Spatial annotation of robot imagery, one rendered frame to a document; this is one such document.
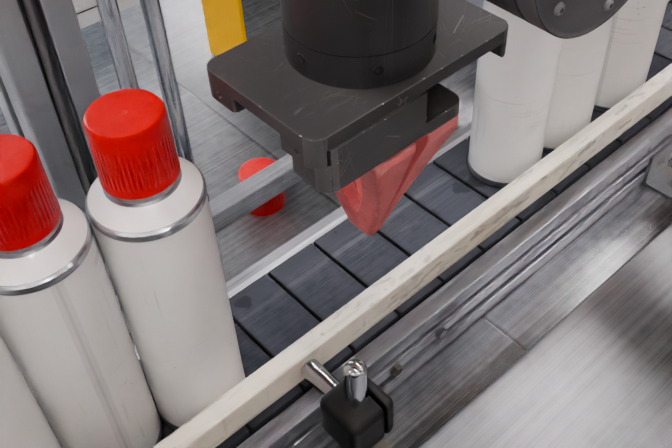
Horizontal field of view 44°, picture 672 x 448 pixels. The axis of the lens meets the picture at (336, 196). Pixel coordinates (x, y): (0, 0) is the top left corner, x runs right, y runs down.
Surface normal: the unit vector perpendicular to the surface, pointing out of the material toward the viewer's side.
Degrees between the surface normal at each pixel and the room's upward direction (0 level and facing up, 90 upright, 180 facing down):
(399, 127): 90
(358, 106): 0
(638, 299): 0
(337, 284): 0
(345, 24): 90
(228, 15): 90
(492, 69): 90
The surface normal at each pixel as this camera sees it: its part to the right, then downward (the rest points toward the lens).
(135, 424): 0.87, 0.32
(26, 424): 0.99, 0.06
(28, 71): 0.66, 0.51
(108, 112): 0.01, -0.71
